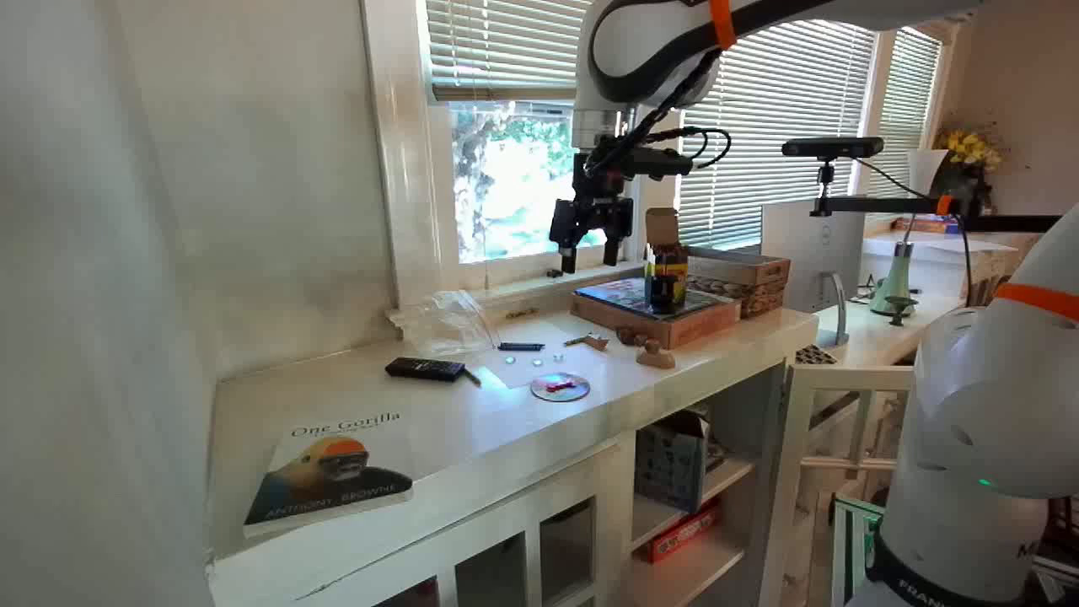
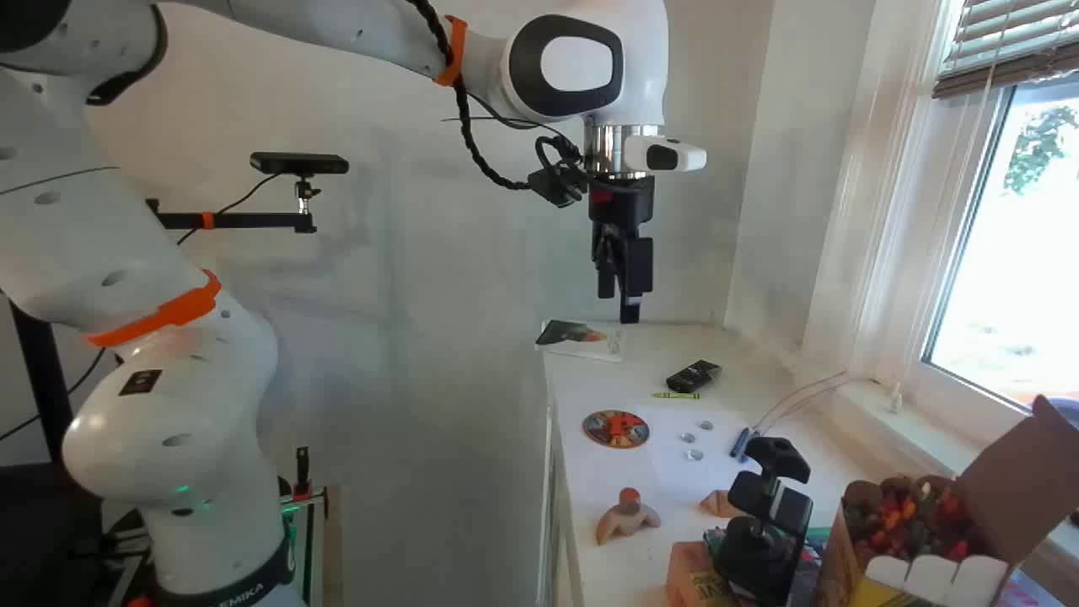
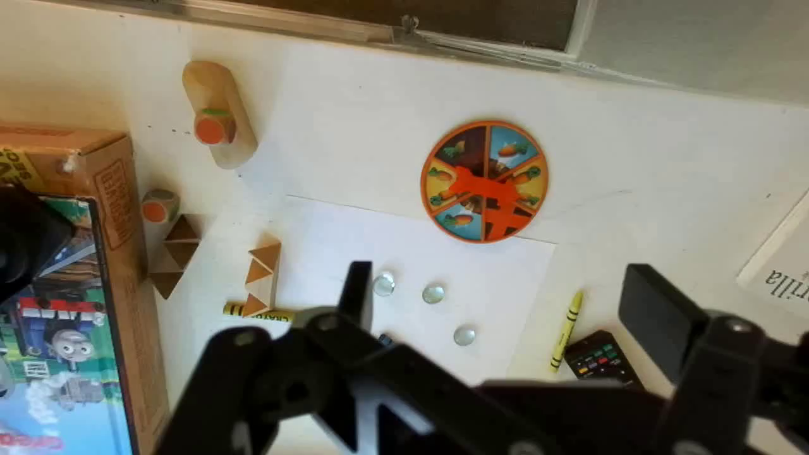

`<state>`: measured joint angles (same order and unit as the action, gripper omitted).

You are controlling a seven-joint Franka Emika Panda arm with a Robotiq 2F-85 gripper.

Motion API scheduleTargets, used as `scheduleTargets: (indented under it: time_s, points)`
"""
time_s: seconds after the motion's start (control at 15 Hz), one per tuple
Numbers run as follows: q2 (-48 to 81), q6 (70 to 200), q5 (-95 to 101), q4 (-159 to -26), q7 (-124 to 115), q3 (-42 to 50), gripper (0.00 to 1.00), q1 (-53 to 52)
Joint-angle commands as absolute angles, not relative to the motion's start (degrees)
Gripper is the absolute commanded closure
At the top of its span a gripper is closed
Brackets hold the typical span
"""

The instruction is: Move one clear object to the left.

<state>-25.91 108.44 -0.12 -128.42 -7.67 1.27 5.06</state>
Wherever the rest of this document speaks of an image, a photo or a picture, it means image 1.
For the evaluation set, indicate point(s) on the small dark pen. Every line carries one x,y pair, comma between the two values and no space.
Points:
522,345

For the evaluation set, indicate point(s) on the grey storage crate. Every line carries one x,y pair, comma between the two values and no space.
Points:
673,464

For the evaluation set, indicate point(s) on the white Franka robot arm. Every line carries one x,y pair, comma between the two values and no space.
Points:
989,391

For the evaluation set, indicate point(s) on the small key bunch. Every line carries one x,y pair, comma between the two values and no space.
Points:
585,343

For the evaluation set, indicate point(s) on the small wooden figurine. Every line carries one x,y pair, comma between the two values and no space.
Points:
629,335
656,360

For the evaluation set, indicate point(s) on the black remote control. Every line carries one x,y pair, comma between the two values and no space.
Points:
428,369

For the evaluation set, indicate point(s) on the red flat box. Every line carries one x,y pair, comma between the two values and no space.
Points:
679,535

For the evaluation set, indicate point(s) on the bird cover book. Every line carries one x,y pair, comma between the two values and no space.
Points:
327,473

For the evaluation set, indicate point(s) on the small clear object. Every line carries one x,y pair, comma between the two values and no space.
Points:
539,366
557,360
510,362

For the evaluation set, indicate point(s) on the small dark woven object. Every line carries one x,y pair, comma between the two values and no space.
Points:
812,357

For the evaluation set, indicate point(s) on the green framed board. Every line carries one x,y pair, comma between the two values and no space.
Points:
845,542

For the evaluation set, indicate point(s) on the white computer monitor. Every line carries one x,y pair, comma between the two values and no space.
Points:
793,254

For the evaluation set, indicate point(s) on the white window blind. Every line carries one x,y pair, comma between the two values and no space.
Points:
912,87
509,46
778,135

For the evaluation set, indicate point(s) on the black stereo camera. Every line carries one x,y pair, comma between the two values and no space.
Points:
831,147

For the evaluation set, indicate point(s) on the open cardboard box colourful items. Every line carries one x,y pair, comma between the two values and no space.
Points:
665,276

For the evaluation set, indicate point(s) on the white framed window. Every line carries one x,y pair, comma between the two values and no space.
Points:
406,169

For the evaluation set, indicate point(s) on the yellow flower bouquet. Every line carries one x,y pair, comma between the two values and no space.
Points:
967,152

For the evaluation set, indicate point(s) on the wicker basket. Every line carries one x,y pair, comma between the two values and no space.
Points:
748,283

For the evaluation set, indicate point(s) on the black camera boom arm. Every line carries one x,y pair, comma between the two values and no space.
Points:
878,205

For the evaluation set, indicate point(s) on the mint green desk item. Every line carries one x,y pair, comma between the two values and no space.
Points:
895,281

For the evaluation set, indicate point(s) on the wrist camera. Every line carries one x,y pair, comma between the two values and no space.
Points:
652,163

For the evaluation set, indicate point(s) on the white cabinet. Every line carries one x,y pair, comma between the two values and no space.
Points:
509,518

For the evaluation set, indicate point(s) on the flat brown box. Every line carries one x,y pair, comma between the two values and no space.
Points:
658,323

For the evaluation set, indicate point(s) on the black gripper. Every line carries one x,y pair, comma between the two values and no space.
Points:
595,205

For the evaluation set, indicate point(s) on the clear plastic packaging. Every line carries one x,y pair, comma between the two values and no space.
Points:
442,323

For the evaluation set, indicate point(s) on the white side shelf unit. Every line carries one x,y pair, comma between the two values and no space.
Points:
793,473

